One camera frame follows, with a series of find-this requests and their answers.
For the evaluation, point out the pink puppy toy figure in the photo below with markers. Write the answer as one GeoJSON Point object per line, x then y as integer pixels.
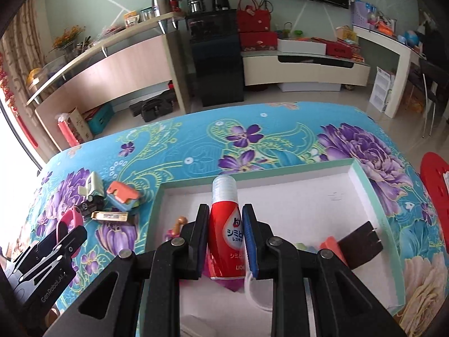
{"type": "Point", "coordinates": [176, 229]}

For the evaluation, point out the red gift bag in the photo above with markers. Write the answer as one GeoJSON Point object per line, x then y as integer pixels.
{"type": "Point", "coordinates": [252, 18]}

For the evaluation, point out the black water dispenser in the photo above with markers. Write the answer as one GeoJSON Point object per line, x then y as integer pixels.
{"type": "Point", "coordinates": [215, 48]}

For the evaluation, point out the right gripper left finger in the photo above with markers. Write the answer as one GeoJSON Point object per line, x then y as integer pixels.
{"type": "Point", "coordinates": [134, 285]}

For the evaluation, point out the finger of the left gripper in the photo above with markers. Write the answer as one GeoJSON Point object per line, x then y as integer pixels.
{"type": "Point", "coordinates": [60, 239]}

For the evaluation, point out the orange flower vase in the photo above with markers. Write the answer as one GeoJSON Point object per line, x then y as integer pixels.
{"type": "Point", "coordinates": [67, 41]}

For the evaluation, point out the wooden bar counter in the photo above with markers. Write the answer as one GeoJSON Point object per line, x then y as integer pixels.
{"type": "Point", "coordinates": [146, 54]}

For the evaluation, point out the pink phone holder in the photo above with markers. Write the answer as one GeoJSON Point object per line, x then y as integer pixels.
{"type": "Point", "coordinates": [333, 247]}

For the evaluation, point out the black toy car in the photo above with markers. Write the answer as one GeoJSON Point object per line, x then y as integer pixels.
{"type": "Point", "coordinates": [92, 204]}

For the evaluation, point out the white smart watch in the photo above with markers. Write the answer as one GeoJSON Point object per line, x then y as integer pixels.
{"type": "Point", "coordinates": [259, 293]}

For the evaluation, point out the red plastic stool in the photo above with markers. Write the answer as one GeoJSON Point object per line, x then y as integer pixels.
{"type": "Point", "coordinates": [432, 170]}

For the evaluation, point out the white side desk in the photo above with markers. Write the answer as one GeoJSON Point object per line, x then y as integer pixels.
{"type": "Point", "coordinates": [397, 56]}

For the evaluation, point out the black bag on floor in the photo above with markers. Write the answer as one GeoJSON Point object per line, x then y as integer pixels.
{"type": "Point", "coordinates": [155, 107]}

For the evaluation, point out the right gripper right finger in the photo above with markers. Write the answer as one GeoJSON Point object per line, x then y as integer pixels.
{"type": "Point", "coordinates": [318, 289]}

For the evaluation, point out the orange blue toy case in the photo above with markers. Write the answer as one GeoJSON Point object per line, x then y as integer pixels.
{"type": "Point", "coordinates": [122, 196]}

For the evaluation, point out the white flat box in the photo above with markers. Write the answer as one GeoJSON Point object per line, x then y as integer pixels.
{"type": "Point", "coordinates": [301, 46]}

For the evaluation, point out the gold harmonica box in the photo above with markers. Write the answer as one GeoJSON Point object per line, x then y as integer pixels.
{"type": "Point", "coordinates": [110, 216]}

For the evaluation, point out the red gift box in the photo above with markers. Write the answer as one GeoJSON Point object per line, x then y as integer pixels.
{"type": "Point", "coordinates": [254, 41]}

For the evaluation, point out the white TV cabinet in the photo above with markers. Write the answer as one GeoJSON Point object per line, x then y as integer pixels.
{"type": "Point", "coordinates": [302, 71]}

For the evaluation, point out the white shallow box tray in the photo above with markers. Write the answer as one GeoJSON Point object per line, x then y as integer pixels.
{"type": "Point", "coordinates": [302, 204]}

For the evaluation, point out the red stain remover bottle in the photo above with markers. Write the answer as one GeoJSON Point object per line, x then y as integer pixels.
{"type": "Point", "coordinates": [226, 233]}

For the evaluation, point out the red paper bag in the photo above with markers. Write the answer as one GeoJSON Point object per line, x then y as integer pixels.
{"type": "Point", "coordinates": [74, 128]}

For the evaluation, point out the teal storage box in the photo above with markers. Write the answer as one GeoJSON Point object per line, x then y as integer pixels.
{"type": "Point", "coordinates": [98, 118]}

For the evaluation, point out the floral blue table cloth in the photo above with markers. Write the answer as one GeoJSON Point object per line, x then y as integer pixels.
{"type": "Point", "coordinates": [234, 140]}

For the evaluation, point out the white toy truck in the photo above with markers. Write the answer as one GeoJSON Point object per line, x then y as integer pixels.
{"type": "Point", "coordinates": [93, 186]}

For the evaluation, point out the steel thermos jug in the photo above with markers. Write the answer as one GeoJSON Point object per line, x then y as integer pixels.
{"type": "Point", "coordinates": [161, 7]}

